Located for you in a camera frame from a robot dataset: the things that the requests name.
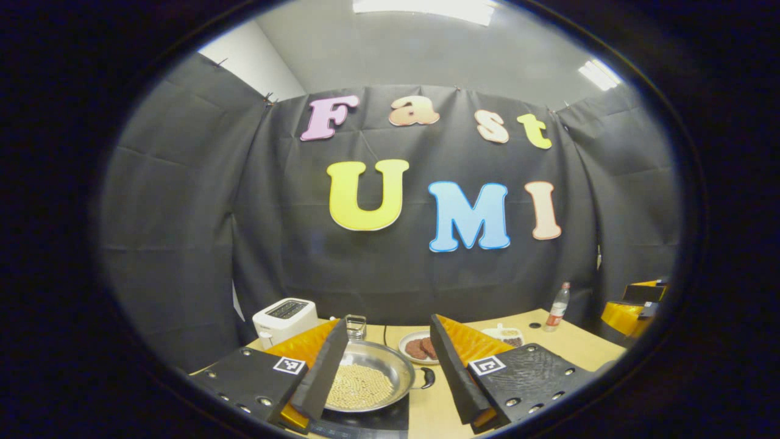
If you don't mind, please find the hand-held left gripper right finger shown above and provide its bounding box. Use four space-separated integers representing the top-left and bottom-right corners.
430 314 601 434

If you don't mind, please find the small ceiling light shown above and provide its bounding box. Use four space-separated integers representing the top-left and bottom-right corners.
578 58 623 92

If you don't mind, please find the raw red meat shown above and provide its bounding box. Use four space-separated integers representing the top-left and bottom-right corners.
405 337 438 360

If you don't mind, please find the clear water bottle red label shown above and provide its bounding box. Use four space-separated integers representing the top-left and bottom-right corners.
544 282 572 332

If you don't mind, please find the white round plate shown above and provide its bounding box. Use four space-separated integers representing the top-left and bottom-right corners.
399 330 441 365

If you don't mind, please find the steel pot with black handles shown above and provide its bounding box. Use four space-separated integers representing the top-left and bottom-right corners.
323 340 436 413

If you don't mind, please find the black backdrop cloth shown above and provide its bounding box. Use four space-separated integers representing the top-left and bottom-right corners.
101 52 683 373

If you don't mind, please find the large ceiling light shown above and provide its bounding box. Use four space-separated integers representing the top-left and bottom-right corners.
352 0 497 26

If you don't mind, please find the black induction cooktop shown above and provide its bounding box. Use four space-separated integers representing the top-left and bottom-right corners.
305 396 410 439

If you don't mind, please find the white toaster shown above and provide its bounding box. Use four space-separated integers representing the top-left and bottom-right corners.
252 298 319 349

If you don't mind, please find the white divided dish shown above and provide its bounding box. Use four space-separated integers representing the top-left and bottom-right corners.
481 323 525 348

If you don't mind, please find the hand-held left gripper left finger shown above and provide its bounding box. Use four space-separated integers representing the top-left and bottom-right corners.
188 317 349 430

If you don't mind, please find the pile of soybeans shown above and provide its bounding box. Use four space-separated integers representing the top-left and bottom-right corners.
326 364 395 410

